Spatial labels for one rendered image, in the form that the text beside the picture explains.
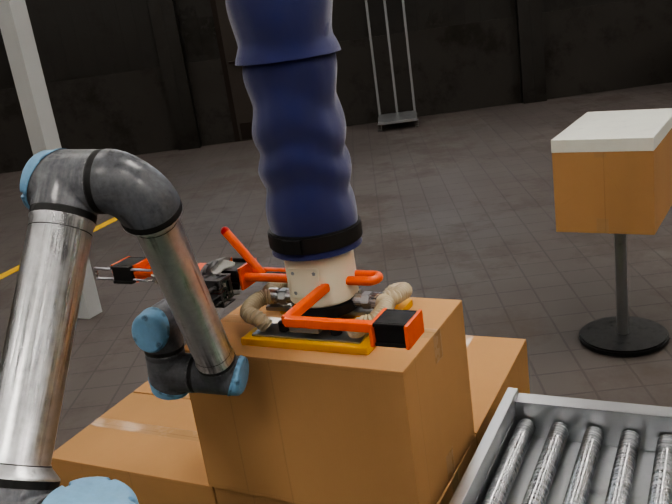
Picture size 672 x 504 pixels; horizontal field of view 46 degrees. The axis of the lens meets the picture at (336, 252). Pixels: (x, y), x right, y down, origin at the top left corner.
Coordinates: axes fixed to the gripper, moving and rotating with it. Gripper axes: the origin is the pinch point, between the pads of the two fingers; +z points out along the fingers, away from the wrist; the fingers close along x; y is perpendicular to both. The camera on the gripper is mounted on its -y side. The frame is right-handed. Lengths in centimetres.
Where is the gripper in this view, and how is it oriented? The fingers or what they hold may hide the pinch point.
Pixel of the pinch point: (227, 272)
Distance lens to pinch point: 208.9
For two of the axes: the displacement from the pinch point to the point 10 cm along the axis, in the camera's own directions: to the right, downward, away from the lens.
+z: 4.3, -3.4, 8.4
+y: 8.9, 0.2, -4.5
